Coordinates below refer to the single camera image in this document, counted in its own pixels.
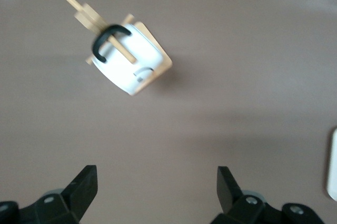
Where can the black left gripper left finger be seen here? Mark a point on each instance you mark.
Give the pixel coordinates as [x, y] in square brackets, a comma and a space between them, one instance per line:
[79, 195]

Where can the cream tray with rabbit print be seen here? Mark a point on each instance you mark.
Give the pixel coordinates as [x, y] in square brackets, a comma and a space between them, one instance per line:
[333, 166]

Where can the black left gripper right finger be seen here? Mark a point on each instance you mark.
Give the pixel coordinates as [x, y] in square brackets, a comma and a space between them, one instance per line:
[226, 192]

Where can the wooden mug tree stand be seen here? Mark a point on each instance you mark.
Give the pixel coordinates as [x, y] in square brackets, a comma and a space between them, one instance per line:
[87, 16]

